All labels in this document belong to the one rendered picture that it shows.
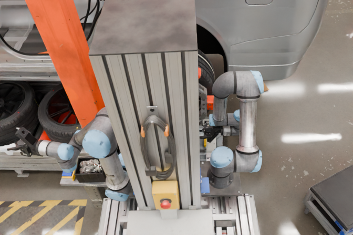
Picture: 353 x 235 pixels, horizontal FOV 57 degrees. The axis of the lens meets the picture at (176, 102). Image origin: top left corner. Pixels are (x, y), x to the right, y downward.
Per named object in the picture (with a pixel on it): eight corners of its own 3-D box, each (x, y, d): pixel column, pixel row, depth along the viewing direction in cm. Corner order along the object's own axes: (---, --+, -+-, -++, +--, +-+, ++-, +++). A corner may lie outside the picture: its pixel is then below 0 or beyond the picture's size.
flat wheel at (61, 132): (115, 88, 321) (110, 70, 303) (124, 140, 276) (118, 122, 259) (48, 102, 313) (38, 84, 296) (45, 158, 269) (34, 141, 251)
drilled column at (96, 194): (108, 196, 271) (96, 170, 240) (106, 207, 264) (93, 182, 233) (97, 196, 272) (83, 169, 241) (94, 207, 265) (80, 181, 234)
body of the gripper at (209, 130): (203, 120, 204) (222, 119, 203) (203, 128, 210) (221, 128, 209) (203, 130, 199) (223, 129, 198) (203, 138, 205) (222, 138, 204)
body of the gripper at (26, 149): (19, 155, 161) (41, 159, 159) (13, 143, 156) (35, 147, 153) (29, 144, 167) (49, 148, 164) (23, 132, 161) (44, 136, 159)
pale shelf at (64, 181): (123, 166, 241) (122, 164, 239) (119, 187, 229) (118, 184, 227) (67, 165, 245) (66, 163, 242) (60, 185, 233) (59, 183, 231)
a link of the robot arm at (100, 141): (137, 181, 175) (117, 116, 135) (127, 206, 166) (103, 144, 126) (117, 177, 178) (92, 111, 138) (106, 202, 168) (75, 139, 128)
